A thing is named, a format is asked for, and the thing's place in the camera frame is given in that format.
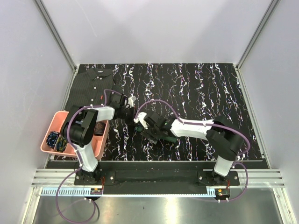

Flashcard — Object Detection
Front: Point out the green cloth napkin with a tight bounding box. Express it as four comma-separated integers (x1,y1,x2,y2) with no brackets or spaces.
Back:
135,126,177,144

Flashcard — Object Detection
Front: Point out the pink compartment tray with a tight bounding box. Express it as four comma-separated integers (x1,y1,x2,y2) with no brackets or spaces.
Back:
40,111,109,160

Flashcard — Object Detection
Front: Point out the dark pinstriped shirt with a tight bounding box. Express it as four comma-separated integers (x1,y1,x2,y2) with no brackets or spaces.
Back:
64,68,123,111

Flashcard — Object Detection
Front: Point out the dark brown rolled cloth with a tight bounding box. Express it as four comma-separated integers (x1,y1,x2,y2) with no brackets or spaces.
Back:
93,121,106,136

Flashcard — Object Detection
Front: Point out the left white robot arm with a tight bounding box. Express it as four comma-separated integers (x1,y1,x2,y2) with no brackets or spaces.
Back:
60,93,136,185

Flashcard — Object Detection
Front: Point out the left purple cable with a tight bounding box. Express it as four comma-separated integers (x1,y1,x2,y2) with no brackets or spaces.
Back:
57,89,122,221

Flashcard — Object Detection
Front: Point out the yellow patterned rolled tie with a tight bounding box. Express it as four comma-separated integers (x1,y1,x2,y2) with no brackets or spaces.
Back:
56,136,67,153

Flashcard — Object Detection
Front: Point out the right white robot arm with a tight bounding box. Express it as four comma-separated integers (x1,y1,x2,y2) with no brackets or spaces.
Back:
134,112,244,185

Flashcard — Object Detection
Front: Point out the blue patterned rolled tie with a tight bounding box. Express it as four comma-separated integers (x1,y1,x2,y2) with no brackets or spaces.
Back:
46,131,60,148

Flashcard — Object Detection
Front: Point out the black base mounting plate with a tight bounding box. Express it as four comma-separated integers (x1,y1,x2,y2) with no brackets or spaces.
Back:
74,161,240,196

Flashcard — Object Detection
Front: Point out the aluminium frame rail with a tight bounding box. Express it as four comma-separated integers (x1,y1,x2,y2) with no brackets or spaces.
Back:
31,169,285,188

